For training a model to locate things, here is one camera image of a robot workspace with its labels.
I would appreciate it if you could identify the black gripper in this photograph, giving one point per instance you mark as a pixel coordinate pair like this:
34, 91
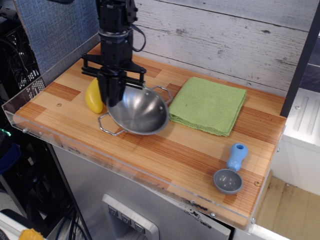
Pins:
114, 68

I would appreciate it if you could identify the silver metal pot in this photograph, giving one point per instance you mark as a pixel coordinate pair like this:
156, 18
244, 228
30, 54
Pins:
141, 111

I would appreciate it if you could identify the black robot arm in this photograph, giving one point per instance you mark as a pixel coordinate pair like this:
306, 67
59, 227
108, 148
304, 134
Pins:
116, 19

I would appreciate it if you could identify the yellow plastic banana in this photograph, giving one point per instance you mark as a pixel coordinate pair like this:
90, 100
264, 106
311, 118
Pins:
93, 97

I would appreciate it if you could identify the clear acrylic table guard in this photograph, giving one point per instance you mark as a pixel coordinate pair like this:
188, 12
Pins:
178, 162

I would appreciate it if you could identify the green folded cloth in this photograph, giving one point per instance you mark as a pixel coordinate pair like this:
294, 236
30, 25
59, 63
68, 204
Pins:
207, 106

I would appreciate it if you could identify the blue and grey scoop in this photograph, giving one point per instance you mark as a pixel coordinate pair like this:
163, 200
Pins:
227, 180

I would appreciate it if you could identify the black vertical post right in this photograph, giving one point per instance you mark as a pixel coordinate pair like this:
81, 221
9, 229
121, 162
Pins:
306, 53

